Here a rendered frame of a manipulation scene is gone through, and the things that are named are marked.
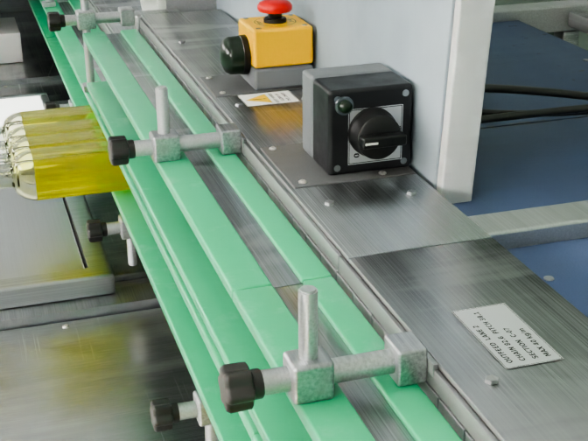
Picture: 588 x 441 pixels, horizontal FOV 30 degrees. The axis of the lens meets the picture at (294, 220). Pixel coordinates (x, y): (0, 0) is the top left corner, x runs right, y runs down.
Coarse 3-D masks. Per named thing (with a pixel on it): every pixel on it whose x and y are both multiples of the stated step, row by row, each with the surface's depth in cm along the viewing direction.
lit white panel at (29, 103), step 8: (32, 96) 221; (0, 104) 216; (8, 104) 216; (16, 104) 216; (24, 104) 216; (32, 104) 216; (40, 104) 216; (0, 112) 211; (8, 112) 211; (16, 112) 211; (0, 120) 207
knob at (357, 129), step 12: (372, 108) 97; (360, 120) 96; (372, 120) 95; (384, 120) 96; (348, 132) 97; (360, 132) 95; (372, 132) 96; (384, 132) 96; (396, 132) 96; (360, 144) 95; (372, 144) 95; (384, 144) 95; (396, 144) 95; (372, 156) 96; (384, 156) 97
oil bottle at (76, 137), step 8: (24, 136) 150; (32, 136) 150; (40, 136) 150; (48, 136) 150; (56, 136) 149; (64, 136) 149; (72, 136) 149; (80, 136) 149; (88, 136) 149; (96, 136) 149; (104, 136) 149; (16, 144) 147; (24, 144) 147; (32, 144) 146; (40, 144) 146; (48, 144) 147; (56, 144) 147; (64, 144) 147; (8, 152) 148; (16, 152) 146; (8, 160) 147
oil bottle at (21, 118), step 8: (24, 112) 160; (32, 112) 160; (40, 112) 160; (48, 112) 160; (56, 112) 160; (64, 112) 160; (72, 112) 160; (80, 112) 160; (88, 112) 160; (8, 120) 158; (16, 120) 157; (24, 120) 156; (32, 120) 156; (40, 120) 157; (48, 120) 157; (56, 120) 157; (64, 120) 157; (72, 120) 158; (8, 128) 156
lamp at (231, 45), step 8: (224, 40) 124; (232, 40) 124; (240, 40) 124; (224, 48) 124; (232, 48) 123; (240, 48) 123; (248, 48) 123; (224, 56) 124; (232, 56) 123; (240, 56) 123; (248, 56) 123; (224, 64) 124; (232, 64) 123; (240, 64) 124; (248, 64) 124; (232, 72) 124; (240, 72) 125; (248, 72) 125
